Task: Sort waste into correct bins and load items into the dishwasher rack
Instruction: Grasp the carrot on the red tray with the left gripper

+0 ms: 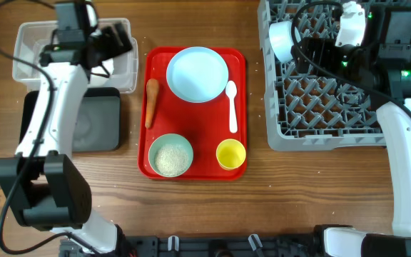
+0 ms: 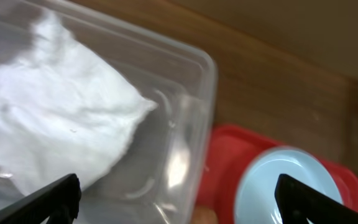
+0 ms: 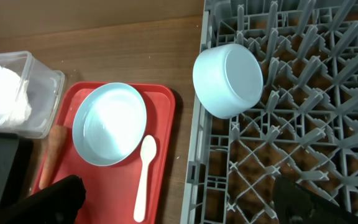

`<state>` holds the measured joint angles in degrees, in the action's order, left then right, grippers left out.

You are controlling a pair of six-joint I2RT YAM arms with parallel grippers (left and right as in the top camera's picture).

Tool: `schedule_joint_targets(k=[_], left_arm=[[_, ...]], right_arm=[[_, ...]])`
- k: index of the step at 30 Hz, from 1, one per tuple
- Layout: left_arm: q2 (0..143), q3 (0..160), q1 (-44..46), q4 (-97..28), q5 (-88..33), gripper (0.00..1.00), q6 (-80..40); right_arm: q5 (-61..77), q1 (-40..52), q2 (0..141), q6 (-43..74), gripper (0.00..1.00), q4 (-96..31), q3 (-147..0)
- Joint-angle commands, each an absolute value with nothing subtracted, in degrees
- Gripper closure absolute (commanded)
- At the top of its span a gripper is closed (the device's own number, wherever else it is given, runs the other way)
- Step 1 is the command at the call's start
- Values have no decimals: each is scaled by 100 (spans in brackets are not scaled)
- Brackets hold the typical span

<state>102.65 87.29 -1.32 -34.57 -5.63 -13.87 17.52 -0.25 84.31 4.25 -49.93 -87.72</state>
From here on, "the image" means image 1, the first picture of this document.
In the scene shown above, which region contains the white paper towel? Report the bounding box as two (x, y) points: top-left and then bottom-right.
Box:
(98, 59), (114, 78)

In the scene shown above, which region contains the light blue small bowl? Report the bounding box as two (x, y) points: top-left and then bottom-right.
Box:
(268, 21), (293, 63)

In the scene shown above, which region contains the orange carrot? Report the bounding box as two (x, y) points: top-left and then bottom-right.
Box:
(145, 79), (159, 129)

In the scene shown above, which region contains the green bowl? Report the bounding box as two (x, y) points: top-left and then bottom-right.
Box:
(148, 133), (194, 178)

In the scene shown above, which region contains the pile of white rice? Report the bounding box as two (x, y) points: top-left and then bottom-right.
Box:
(155, 144), (188, 177)

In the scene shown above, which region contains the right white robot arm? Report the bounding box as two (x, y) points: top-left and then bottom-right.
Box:
(292, 1), (411, 256)

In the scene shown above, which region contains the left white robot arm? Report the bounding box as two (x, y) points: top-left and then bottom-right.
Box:
(0, 1), (137, 256)

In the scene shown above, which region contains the grey dishwasher rack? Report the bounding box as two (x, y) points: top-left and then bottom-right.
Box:
(257, 0), (411, 152)

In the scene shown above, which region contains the clear plastic bin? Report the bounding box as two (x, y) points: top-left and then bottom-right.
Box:
(12, 21), (138, 94)

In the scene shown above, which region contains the black plastic bin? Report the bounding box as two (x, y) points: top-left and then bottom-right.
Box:
(15, 86), (121, 157)

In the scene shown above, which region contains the white plastic spoon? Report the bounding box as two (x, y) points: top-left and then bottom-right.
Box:
(225, 81), (238, 133)

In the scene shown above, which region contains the light blue plate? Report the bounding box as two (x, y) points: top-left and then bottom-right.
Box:
(166, 46), (229, 104)

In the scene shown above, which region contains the red plastic tray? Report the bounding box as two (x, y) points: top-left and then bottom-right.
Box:
(138, 46), (247, 181)

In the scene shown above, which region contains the yellow plastic cup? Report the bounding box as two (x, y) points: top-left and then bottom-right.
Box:
(215, 138), (246, 171)

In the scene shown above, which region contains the black mounting rail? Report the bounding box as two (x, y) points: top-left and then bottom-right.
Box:
(59, 234), (361, 257)

